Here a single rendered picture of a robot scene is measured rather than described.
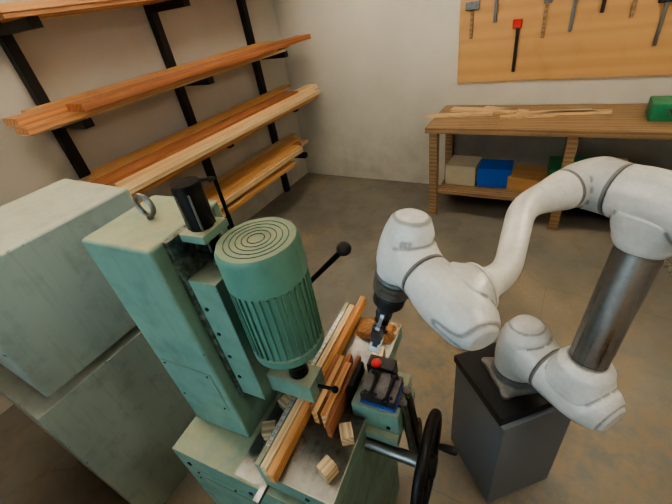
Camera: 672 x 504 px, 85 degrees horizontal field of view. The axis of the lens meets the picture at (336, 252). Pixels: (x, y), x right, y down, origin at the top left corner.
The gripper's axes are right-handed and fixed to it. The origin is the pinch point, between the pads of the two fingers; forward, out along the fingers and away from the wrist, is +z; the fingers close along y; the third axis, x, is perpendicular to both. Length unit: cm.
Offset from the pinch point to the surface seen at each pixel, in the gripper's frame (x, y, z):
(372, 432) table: 7.2, 11.5, 23.5
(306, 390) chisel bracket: -12.1, 15.7, 9.5
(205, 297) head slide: -36.7, 19.5, -16.9
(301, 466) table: -6.7, 27.5, 24.2
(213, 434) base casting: -38, 26, 43
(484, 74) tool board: -6, -310, -1
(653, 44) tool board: 98, -298, -44
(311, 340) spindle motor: -12.8, 14.1, -10.0
